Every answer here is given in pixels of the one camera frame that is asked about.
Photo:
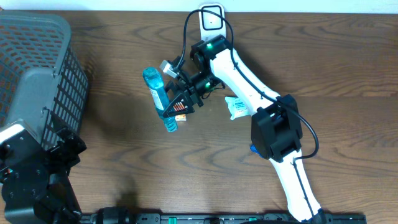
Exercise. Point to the mint green wipes pack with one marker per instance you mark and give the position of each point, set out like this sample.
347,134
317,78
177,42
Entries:
236,107

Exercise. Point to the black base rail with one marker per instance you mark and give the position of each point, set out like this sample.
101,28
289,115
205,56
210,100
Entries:
155,218

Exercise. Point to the teal mouthwash bottle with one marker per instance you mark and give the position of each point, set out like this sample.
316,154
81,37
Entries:
154,81

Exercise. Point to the grey plastic shopping basket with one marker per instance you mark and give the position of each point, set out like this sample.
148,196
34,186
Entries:
42,81

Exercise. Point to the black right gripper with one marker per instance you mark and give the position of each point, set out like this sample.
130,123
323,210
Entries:
183,84

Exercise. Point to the blue Oreo cookie pack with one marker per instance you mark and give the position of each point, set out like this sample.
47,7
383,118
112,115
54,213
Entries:
254,150

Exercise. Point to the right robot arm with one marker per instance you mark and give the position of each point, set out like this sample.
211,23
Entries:
276,125

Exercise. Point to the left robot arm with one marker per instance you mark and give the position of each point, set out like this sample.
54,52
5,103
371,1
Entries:
35,182

